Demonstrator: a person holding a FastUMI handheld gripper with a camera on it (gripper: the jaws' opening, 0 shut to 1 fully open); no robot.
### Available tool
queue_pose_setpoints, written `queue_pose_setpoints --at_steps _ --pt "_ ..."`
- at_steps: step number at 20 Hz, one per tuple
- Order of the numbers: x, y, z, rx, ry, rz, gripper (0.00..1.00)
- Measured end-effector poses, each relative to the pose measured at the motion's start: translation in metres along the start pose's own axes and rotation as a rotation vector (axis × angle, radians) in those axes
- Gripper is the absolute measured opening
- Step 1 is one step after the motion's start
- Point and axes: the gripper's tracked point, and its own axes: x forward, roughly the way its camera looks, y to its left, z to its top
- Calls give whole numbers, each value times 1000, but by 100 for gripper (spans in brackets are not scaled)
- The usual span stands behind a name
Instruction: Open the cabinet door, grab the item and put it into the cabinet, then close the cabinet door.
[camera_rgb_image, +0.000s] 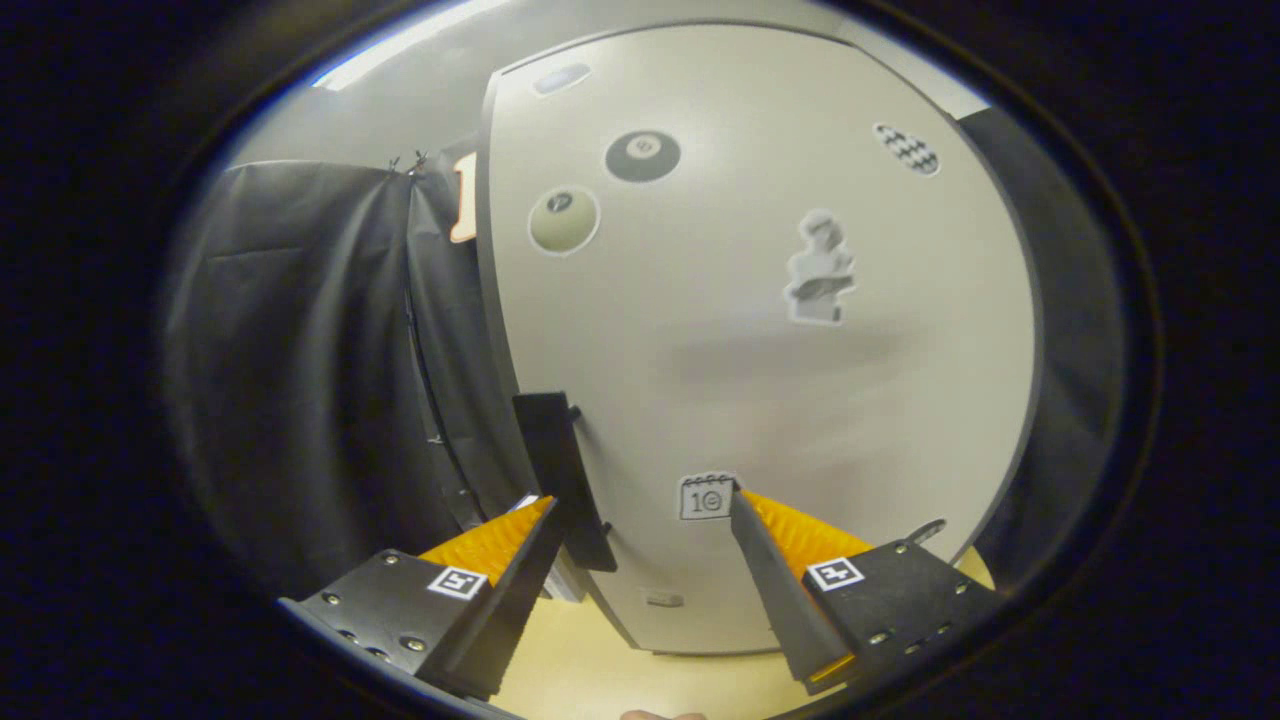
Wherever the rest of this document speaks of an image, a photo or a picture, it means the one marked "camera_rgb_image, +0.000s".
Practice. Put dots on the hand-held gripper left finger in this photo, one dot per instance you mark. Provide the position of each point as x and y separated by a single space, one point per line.
520 600

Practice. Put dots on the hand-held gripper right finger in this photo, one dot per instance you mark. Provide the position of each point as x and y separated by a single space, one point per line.
775 590

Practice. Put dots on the grey cabinet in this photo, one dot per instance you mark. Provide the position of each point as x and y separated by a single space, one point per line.
492 300

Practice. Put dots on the black backdrop cloth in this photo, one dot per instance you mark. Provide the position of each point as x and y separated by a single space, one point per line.
300 350

